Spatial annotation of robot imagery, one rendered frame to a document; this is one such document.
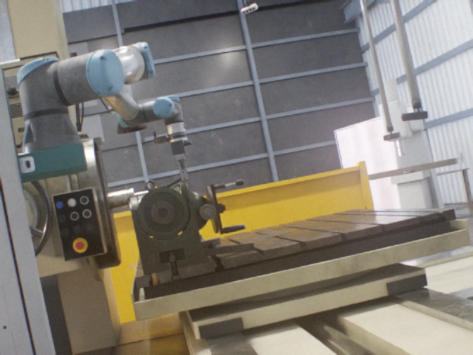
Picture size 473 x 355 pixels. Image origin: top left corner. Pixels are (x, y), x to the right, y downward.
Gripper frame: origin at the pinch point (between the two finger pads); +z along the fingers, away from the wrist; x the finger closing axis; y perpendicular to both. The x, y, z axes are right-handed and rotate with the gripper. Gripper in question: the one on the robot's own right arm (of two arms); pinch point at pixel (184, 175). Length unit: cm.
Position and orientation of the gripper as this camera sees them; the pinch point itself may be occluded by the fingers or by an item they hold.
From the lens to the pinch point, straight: 241.3
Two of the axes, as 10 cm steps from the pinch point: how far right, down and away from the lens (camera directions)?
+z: 1.9, 9.8, -0.1
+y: 9.8, -1.9, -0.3
